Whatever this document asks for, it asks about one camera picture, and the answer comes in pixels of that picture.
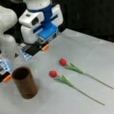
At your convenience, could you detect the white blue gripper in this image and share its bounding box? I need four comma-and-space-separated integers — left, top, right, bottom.
19, 5, 63, 44

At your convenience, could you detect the red tulip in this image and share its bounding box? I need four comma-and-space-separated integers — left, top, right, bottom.
59, 58, 114, 89
49, 70, 105, 105

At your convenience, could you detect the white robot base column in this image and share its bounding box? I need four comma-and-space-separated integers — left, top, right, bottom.
0, 1, 22, 72

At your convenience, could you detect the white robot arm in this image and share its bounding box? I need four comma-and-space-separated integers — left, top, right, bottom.
19, 0, 63, 44

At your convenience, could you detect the brown wooden cylinder vase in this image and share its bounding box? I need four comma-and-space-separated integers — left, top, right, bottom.
12, 66, 38, 99

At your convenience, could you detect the orange block left edge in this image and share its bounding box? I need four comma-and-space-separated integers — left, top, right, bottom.
3, 75, 12, 83

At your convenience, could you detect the orange block on rail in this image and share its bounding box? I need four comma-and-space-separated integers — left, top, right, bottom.
42, 44, 49, 51

